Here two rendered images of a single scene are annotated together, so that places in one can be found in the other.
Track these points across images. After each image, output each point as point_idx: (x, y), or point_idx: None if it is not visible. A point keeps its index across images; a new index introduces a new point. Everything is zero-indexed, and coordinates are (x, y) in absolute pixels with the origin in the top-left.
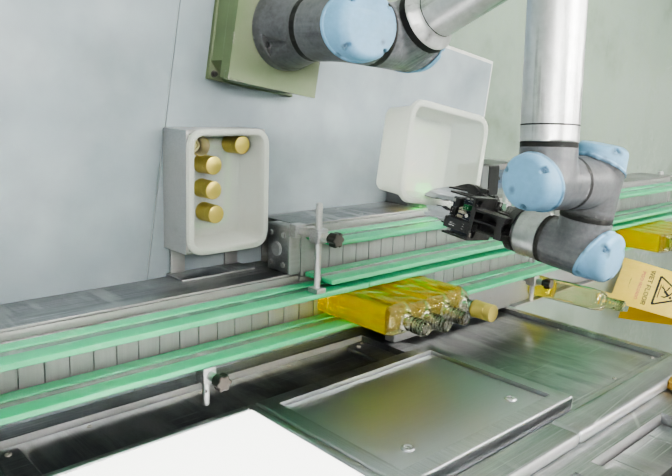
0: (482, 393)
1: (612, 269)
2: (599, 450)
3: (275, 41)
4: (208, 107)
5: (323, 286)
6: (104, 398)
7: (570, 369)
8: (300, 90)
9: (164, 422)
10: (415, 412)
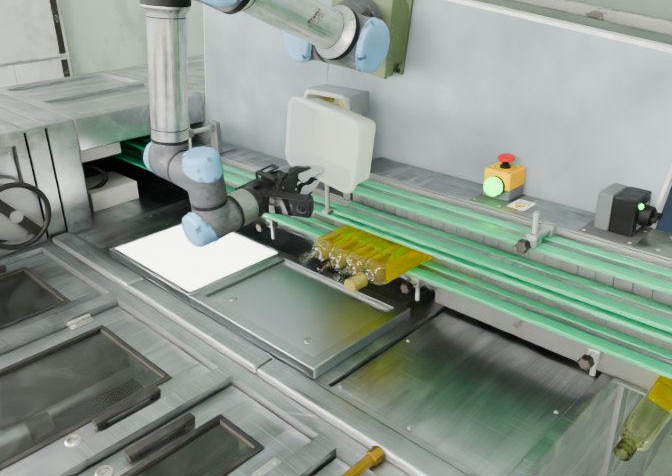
0: (316, 329)
1: (191, 238)
2: (247, 383)
3: None
4: (349, 75)
5: None
6: None
7: (424, 401)
8: (373, 72)
9: (285, 242)
10: (281, 302)
